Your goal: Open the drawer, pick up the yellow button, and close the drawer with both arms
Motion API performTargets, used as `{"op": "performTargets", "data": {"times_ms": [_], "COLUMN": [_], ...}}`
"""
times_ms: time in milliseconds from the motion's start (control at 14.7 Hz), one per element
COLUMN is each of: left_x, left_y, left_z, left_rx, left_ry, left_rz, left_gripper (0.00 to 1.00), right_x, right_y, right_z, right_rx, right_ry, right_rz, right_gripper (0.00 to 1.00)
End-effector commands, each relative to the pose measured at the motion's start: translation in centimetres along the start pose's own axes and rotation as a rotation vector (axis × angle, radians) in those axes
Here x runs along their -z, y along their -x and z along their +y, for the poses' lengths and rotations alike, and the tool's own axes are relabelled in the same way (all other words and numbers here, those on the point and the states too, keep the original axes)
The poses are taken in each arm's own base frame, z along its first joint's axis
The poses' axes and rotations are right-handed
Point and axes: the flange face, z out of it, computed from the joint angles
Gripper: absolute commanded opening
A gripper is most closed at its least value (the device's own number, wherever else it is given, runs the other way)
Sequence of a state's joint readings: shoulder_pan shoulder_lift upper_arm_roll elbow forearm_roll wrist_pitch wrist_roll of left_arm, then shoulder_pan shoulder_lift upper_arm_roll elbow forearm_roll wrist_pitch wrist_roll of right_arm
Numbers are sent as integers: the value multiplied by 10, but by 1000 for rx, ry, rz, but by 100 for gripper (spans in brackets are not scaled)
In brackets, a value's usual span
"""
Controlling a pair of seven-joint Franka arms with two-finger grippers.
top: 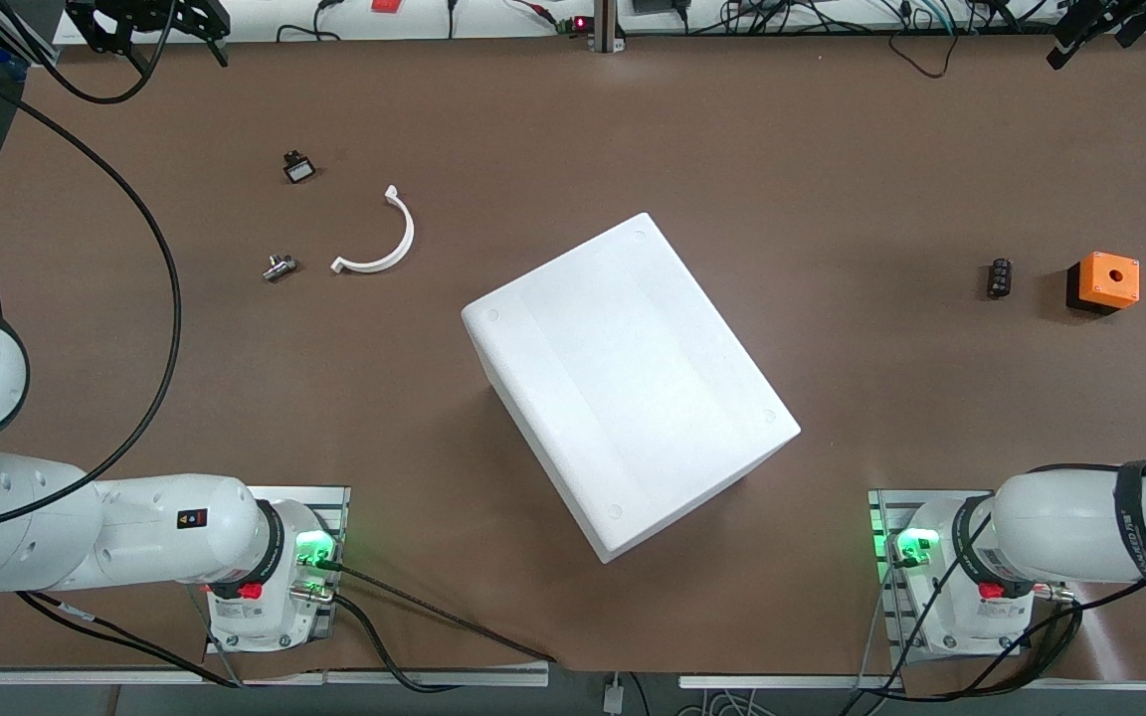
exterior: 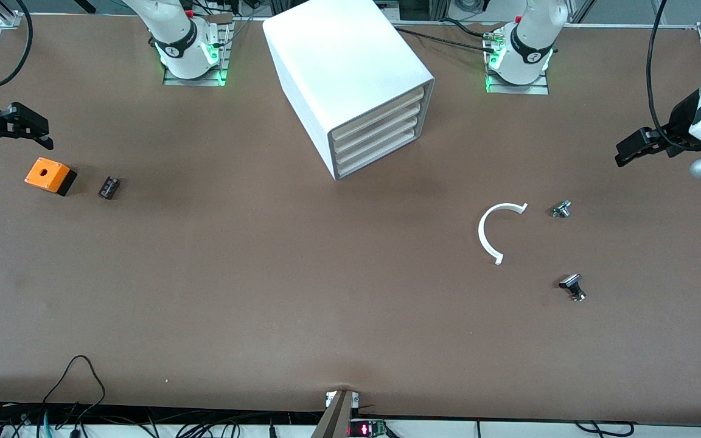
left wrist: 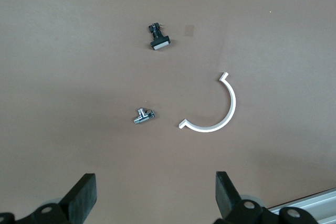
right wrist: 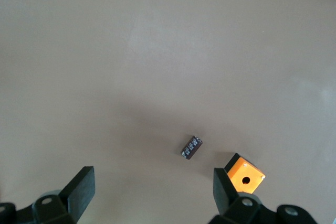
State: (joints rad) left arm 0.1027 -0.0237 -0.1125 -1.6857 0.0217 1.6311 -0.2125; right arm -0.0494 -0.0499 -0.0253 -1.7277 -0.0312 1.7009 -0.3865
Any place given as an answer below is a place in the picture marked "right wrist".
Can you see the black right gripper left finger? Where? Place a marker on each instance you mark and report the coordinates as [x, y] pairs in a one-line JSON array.
[[78, 192]]

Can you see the orange black button enclosure box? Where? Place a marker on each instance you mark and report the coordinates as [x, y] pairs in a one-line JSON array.
[[244, 174]]

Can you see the dark brown contact block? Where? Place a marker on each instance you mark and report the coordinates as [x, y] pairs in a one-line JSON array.
[[191, 147]]

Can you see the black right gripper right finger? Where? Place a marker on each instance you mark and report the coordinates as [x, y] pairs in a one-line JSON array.
[[223, 195]]

